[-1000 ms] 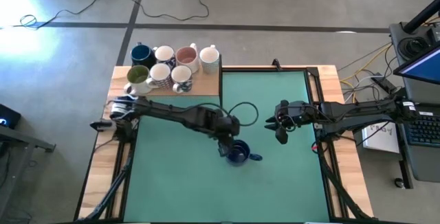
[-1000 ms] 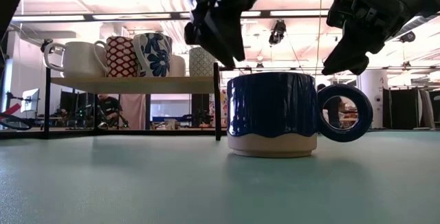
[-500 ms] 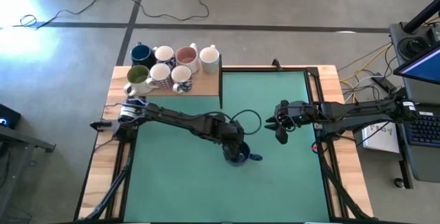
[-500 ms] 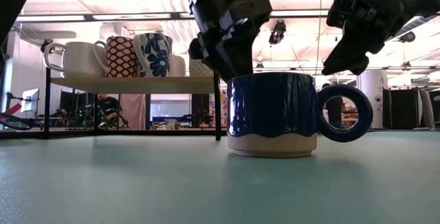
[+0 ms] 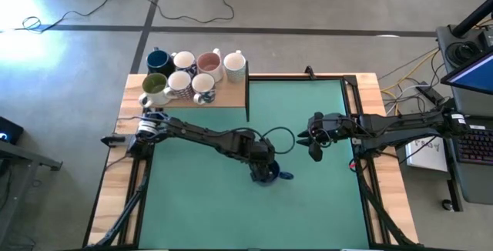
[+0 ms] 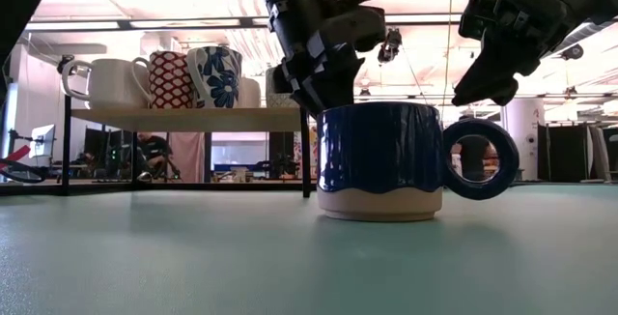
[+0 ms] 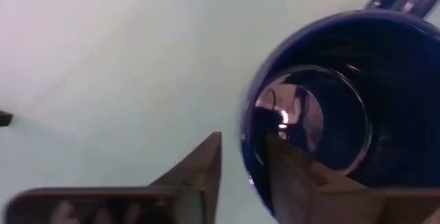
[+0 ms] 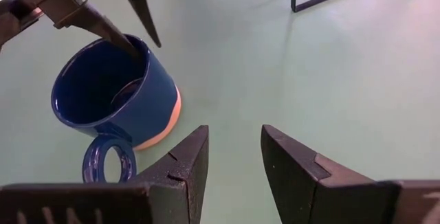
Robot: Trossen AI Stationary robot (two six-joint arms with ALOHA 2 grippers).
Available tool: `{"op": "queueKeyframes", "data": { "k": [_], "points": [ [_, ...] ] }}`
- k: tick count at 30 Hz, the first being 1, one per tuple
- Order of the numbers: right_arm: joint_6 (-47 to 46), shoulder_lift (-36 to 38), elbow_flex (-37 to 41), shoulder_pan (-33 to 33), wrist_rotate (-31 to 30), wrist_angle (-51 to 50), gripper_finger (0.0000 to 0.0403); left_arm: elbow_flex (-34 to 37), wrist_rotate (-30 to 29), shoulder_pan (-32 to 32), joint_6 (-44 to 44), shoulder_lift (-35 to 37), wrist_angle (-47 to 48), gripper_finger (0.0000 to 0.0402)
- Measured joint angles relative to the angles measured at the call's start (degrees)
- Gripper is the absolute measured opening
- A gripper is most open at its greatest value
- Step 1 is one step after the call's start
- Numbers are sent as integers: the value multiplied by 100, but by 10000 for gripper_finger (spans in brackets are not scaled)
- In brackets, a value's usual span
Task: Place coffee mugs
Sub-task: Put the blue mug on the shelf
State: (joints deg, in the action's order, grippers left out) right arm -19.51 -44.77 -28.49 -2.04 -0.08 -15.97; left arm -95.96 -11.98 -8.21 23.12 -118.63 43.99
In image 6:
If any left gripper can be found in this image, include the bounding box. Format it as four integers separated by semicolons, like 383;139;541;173
271;12;367;118

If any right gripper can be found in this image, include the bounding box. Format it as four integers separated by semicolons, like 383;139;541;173
452;0;570;108

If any white mug pale blue pattern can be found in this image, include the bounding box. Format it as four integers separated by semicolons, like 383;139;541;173
265;66;300;109

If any white mug pink inside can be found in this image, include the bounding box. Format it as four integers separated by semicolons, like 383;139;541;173
239;76;263;109

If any blue mug with ring handle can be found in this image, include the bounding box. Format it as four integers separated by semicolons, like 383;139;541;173
316;100;521;223

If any white mug blue flower print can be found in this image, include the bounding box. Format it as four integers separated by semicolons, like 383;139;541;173
185;45;244;110

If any white mug red lattice print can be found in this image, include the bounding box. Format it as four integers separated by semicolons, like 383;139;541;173
130;50;195;110

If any white mug green inside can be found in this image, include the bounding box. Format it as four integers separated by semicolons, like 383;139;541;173
61;57;150;110

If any white monitor on arm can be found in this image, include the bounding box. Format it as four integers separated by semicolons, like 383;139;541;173
28;124;57;159

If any person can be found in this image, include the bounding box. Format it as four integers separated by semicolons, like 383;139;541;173
136;132;183;182
458;135;499;182

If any hanging black ceiling device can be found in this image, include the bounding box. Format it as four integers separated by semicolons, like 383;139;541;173
378;27;404;65

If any black room divider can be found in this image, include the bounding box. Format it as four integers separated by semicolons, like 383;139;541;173
537;123;610;184

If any pink cloth panel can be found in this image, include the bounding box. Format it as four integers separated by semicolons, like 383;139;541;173
168;132;207;184

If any green table mat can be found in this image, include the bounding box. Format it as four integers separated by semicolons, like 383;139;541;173
0;183;618;315

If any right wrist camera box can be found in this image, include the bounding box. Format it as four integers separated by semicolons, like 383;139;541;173
458;0;496;41

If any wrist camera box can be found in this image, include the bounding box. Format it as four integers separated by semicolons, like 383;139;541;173
327;5;388;54
458;0;496;41

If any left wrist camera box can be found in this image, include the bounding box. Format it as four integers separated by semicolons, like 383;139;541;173
327;5;388;54

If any black metal table frame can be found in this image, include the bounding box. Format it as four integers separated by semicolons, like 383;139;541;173
0;0;320;198

